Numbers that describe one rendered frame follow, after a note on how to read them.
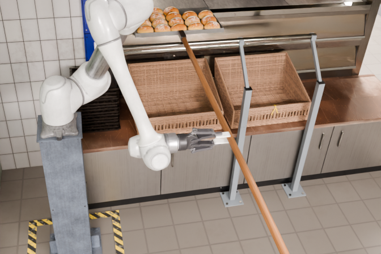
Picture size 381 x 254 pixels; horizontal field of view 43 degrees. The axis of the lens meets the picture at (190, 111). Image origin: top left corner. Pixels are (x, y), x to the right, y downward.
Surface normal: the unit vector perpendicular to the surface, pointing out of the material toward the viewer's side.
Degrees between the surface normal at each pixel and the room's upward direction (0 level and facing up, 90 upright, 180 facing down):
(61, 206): 90
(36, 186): 0
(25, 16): 90
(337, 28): 70
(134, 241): 0
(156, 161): 74
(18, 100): 90
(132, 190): 90
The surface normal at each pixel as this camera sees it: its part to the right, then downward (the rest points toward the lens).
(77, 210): 0.22, 0.59
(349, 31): 0.23, 0.28
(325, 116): 0.06, -0.80
